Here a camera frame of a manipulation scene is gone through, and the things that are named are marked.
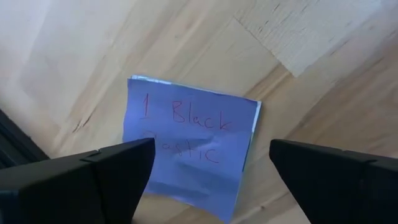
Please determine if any purple sticky note pad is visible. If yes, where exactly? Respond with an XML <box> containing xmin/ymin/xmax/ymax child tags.
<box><xmin>121</xmin><ymin>74</ymin><xmax>262</xmax><ymax>223</ymax></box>

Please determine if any black aluminium table frame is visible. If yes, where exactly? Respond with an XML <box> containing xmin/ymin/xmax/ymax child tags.
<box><xmin>0</xmin><ymin>108</ymin><xmax>50</xmax><ymax>170</ymax></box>

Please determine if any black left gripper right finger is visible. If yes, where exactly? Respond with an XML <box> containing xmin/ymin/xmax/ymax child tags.
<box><xmin>269</xmin><ymin>138</ymin><xmax>398</xmax><ymax>224</ymax></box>

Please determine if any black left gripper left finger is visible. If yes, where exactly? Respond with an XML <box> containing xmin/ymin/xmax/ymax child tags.
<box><xmin>0</xmin><ymin>137</ymin><xmax>157</xmax><ymax>224</ymax></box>

